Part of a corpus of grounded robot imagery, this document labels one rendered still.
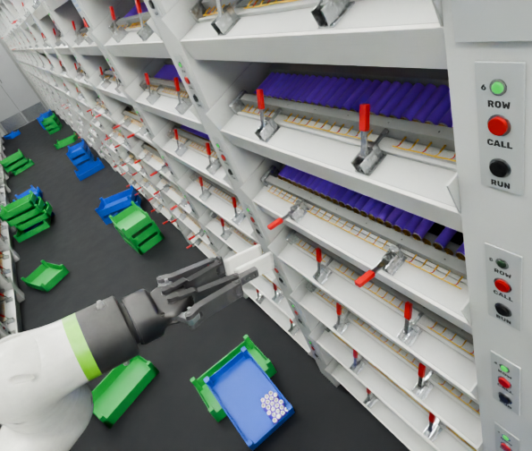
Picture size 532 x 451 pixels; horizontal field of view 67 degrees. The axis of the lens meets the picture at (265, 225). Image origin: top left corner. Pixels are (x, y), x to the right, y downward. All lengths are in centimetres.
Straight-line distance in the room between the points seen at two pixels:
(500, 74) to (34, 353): 57
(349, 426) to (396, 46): 134
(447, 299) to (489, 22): 41
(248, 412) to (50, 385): 117
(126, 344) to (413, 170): 44
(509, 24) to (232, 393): 155
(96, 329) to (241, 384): 119
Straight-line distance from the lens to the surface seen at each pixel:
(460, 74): 41
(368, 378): 131
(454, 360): 84
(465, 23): 38
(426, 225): 72
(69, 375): 59
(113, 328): 58
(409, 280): 70
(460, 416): 101
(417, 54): 44
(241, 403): 170
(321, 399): 166
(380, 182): 57
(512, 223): 46
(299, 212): 88
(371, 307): 93
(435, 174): 54
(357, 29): 47
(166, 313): 60
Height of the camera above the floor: 140
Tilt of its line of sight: 34 degrees down
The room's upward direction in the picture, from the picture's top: 24 degrees counter-clockwise
